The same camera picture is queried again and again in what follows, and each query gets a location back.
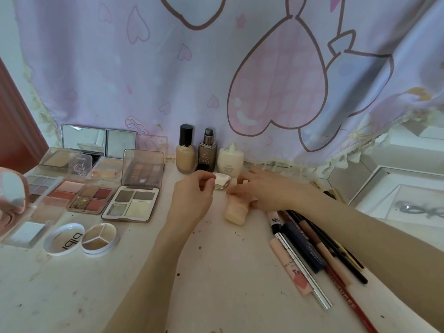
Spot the lavender heart print curtain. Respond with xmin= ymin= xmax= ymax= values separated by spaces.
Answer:
xmin=12 ymin=0 xmax=444 ymax=170

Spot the foundation bottle with black cap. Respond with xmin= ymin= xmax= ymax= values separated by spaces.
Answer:
xmin=176 ymin=124 xmax=195 ymax=175

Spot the beige powder palette clear lid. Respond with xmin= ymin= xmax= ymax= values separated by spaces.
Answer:
xmin=39 ymin=148 xmax=93 ymax=170

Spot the red brown wooden door frame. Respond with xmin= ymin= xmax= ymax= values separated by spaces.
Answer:
xmin=0 ymin=55 xmax=51 ymax=175

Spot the peach cosmetic bottle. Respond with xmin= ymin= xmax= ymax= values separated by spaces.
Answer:
xmin=224 ymin=196 xmax=256 ymax=226

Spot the silver cosmetic pen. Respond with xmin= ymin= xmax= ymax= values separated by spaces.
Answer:
xmin=274 ymin=231 xmax=333 ymax=311

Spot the silver eyelash curler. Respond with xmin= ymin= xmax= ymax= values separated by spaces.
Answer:
xmin=393 ymin=200 xmax=444 ymax=219

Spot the pink round cushion compact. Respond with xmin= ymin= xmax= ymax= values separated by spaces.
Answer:
xmin=0 ymin=167 xmax=31 ymax=238

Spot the round clear lid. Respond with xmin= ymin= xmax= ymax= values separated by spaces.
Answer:
xmin=43 ymin=223 xmax=86 ymax=256

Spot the person's right hand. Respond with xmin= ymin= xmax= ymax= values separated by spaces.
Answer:
xmin=225 ymin=168 xmax=303 ymax=213

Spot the tan cosmetic pencil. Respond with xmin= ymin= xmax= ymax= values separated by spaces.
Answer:
xmin=299 ymin=220 xmax=353 ymax=287

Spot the white open box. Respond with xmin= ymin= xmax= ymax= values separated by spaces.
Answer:
xmin=348 ymin=165 xmax=444 ymax=240

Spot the navy blue cosmetic pen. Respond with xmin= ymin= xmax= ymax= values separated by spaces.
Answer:
xmin=282 ymin=222 xmax=327 ymax=274

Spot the red cosmetic pencil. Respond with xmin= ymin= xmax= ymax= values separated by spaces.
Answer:
xmin=323 ymin=265 xmax=379 ymax=333

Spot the black cosmetic pencil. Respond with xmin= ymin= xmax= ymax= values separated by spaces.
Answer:
xmin=286 ymin=210 xmax=369 ymax=285
xmin=305 ymin=218 xmax=365 ymax=270

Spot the white capped cosmetic tube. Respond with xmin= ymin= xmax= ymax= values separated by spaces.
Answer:
xmin=267 ymin=211 xmax=284 ymax=235

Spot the person's left hand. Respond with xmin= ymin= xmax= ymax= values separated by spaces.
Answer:
xmin=166 ymin=170 xmax=216 ymax=238

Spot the four shade neutral eyeshadow palette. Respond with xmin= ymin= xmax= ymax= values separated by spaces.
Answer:
xmin=101 ymin=149 xmax=166 ymax=224

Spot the pink blush palette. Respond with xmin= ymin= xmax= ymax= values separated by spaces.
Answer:
xmin=48 ymin=180 xmax=86 ymax=206

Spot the round three shade concealer pot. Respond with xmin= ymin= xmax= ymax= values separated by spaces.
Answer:
xmin=81 ymin=222 xmax=119 ymax=256

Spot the pink lip gloss tube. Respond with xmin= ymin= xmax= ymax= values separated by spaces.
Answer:
xmin=269 ymin=237 xmax=315 ymax=297

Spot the person's left forearm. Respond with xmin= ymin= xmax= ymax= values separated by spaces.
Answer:
xmin=103 ymin=223 xmax=196 ymax=333

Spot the small white compact case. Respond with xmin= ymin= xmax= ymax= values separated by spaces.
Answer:
xmin=212 ymin=172 xmax=232 ymax=191

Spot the white cream pump bottle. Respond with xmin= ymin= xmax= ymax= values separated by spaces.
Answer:
xmin=217 ymin=143 xmax=245 ymax=174

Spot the square brown foundation bottle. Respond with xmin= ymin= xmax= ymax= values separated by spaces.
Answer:
xmin=195 ymin=128 xmax=218 ymax=172

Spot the peach powder palette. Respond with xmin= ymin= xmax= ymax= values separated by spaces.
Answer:
xmin=91 ymin=157 xmax=125 ymax=181

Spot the clear square case heart design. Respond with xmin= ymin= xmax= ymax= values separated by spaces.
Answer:
xmin=67 ymin=155 xmax=94 ymax=178

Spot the red and gold eyeshadow palette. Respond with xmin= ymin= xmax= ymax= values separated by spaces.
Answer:
xmin=66 ymin=185 xmax=114 ymax=216

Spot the grey eyeshadow palette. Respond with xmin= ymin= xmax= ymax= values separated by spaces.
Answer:
xmin=25 ymin=175 xmax=65 ymax=204

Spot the silver folding mirror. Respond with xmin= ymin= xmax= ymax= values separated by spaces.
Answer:
xmin=61 ymin=124 xmax=138 ymax=159

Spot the white highlighter palette clear lid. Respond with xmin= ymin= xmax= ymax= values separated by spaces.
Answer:
xmin=1 ymin=201 xmax=67 ymax=249

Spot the person's right forearm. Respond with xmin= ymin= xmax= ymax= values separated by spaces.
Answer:
xmin=290 ymin=189 xmax=444 ymax=331

